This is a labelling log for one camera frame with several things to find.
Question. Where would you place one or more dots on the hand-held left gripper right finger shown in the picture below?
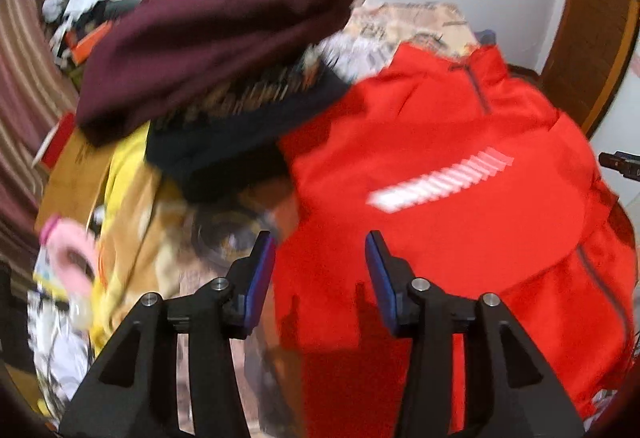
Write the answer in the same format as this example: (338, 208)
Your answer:
(382, 283)

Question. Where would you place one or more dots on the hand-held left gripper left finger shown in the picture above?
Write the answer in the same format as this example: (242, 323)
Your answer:
(260, 283)

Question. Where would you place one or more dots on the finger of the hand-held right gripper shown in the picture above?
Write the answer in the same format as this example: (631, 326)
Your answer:
(622, 162)

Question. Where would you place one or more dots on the red zip jacket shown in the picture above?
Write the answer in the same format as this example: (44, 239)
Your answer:
(450, 142)

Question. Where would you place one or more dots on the black patterned garment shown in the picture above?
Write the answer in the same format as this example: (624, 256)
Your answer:
(225, 157)

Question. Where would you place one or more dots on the wooden door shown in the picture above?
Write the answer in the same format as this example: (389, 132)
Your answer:
(595, 17)

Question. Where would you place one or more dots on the yellow cloth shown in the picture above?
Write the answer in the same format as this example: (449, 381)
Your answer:
(125, 162)

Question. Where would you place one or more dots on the grey blue backpack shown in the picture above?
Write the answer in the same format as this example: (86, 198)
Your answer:
(485, 36)

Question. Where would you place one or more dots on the pink roll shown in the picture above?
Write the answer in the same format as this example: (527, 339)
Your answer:
(67, 248)

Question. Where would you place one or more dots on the tan cardboard sheet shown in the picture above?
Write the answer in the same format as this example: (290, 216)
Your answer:
(70, 188)

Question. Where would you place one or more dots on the white printed cloth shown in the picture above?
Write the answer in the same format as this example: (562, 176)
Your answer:
(60, 358)

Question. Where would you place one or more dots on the maroon folded garment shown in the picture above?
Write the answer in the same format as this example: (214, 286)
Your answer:
(200, 47)

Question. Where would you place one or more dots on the red box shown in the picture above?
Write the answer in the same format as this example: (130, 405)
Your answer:
(57, 140)

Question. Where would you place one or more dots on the light newsprint cartoon quilt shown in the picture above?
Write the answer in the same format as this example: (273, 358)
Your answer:
(415, 25)

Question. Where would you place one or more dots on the orange box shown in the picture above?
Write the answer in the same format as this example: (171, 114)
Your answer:
(90, 42)

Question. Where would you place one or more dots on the striped brown curtain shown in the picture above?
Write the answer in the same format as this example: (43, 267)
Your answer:
(25, 92)

